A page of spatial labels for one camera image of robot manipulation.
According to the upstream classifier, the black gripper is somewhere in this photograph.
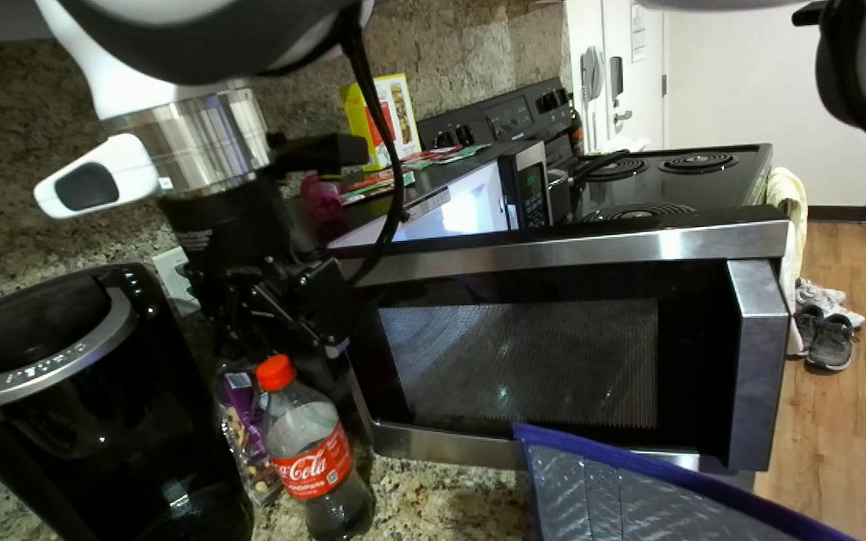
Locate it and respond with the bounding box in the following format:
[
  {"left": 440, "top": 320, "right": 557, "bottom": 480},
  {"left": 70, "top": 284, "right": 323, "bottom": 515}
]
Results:
[{"left": 158, "top": 174, "right": 357, "bottom": 377}]

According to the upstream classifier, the black electric stove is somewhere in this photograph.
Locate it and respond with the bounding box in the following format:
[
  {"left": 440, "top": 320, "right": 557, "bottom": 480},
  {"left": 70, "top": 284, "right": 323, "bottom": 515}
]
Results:
[{"left": 416, "top": 76, "right": 789, "bottom": 231}]

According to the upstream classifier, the grey sandal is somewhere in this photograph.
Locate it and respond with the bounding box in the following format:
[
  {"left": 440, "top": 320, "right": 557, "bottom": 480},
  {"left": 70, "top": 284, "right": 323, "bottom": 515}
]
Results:
[{"left": 803, "top": 311, "right": 864, "bottom": 377}]

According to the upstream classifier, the black stainless microwave oven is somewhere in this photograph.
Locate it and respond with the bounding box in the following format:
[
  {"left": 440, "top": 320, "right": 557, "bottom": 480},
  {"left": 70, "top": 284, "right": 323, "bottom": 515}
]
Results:
[{"left": 293, "top": 140, "right": 794, "bottom": 476}]

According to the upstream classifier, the purple snack packet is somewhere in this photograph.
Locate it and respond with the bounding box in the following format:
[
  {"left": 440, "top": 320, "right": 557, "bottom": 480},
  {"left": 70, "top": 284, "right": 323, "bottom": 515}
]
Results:
[{"left": 215, "top": 363, "right": 281, "bottom": 504}]

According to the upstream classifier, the Coca-Cola plastic bottle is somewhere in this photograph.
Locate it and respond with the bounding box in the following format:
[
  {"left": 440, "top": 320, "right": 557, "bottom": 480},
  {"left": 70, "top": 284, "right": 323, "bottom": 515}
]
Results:
[{"left": 253, "top": 353, "right": 380, "bottom": 541}]

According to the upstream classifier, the small purple object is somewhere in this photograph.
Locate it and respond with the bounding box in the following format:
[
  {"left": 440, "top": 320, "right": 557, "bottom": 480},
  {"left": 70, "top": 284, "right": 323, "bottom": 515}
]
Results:
[{"left": 302, "top": 174, "right": 351, "bottom": 237}]

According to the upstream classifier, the white shoe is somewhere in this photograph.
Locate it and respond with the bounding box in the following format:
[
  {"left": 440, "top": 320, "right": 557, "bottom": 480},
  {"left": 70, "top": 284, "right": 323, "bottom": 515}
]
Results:
[{"left": 790, "top": 279, "right": 853, "bottom": 321}]

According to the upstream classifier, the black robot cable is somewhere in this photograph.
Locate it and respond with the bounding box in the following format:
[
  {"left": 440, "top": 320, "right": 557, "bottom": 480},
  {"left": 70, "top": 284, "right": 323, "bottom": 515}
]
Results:
[{"left": 337, "top": 12, "right": 409, "bottom": 290}]

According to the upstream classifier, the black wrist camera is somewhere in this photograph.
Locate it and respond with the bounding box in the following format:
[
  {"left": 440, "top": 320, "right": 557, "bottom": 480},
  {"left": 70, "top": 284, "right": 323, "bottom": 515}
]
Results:
[{"left": 267, "top": 134, "right": 369, "bottom": 174}]

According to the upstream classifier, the pale yellow towel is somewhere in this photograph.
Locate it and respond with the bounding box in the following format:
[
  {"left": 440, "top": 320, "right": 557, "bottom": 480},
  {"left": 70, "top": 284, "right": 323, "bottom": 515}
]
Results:
[{"left": 765, "top": 167, "right": 811, "bottom": 296}]

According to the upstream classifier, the black coffee maker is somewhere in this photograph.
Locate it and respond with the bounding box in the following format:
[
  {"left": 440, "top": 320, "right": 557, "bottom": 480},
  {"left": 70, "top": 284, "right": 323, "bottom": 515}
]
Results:
[{"left": 0, "top": 262, "right": 256, "bottom": 541}]

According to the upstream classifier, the white refrigerator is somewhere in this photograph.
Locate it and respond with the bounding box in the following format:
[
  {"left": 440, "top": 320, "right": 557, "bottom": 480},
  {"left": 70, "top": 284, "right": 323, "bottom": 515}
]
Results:
[{"left": 564, "top": 0, "right": 669, "bottom": 158}]

